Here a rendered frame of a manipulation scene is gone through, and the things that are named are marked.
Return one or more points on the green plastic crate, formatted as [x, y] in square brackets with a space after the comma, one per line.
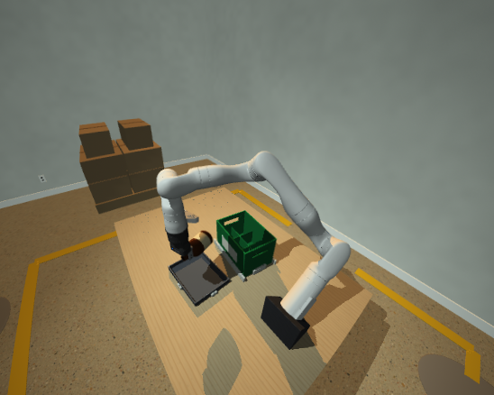
[247, 231]

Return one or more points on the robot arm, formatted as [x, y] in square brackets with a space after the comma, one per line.
[265, 166]

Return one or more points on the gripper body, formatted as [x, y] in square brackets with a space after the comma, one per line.
[177, 233]

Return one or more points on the dark brown bottle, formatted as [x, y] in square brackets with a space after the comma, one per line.
[200, 242]

